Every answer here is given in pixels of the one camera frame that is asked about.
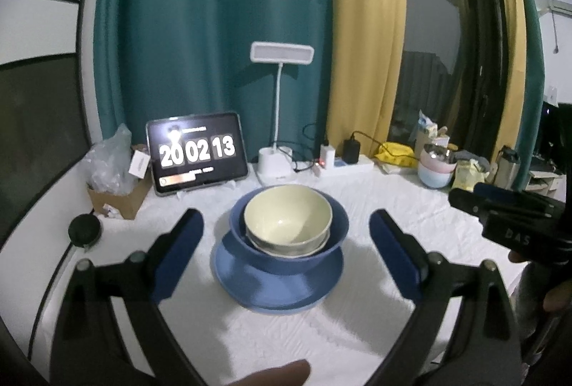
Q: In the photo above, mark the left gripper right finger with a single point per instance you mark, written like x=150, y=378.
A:
x=410, y=266

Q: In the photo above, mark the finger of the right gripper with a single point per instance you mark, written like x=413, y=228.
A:
x=468, y=202

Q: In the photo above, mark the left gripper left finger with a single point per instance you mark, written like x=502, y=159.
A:
x=155, y=274

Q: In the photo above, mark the blue bowl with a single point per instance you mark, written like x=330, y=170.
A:
x=286, y=266

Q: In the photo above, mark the blue plate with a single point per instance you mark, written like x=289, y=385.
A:
x=264, y=292

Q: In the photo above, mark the cream bowl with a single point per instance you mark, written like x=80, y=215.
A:
x=288, y=215

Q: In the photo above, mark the pink strawberry bowl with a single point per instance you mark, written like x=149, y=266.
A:
x=293, y=251

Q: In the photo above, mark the stacked pastel bowls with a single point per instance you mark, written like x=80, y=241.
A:
x=437, y=165

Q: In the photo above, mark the person hand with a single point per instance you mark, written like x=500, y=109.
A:
x=292, y=374

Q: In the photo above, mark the metal thermos bottle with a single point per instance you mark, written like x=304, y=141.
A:
x=508, y=165

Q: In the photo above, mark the cardboard box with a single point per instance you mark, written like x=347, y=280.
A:
x=125, y=206

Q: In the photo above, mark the black round pouch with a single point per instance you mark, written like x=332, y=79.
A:
x=85, y=231

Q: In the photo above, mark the yellow cloth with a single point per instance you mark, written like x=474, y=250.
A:
x=396, y=154

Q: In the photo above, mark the small white box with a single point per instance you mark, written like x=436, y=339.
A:
x=139, y=164

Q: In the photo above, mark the tablet showing clock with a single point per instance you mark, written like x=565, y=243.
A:
x=195, y=151

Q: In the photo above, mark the white power strip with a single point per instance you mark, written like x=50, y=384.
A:
x=341, y=168

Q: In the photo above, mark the clear plastic bag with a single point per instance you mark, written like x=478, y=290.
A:
x=106, y=164

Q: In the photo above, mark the black charger adapter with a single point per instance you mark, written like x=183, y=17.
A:
x=351, y=150

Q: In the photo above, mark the white charger adapter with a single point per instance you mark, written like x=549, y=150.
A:
x=327, y=156

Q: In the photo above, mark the white desk lamp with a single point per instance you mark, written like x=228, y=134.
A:
x=276, y=164

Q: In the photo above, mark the teal curtain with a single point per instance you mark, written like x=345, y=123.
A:
x=156, y=59

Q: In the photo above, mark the yellow curtain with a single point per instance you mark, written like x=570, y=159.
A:
x=367, y=45

